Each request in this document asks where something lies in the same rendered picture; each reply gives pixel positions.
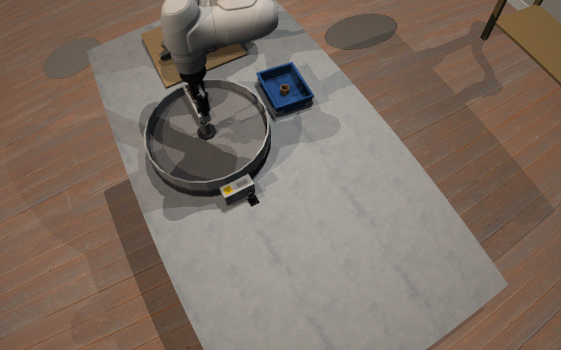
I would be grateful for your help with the blue crate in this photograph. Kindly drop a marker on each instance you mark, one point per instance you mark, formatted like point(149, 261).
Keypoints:
point(288, 74)

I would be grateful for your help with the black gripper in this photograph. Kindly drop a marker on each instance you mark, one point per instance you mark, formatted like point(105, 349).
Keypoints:
point(201, 104)

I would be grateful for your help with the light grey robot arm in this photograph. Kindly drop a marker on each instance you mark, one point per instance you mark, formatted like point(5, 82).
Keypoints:
point(188, 33)

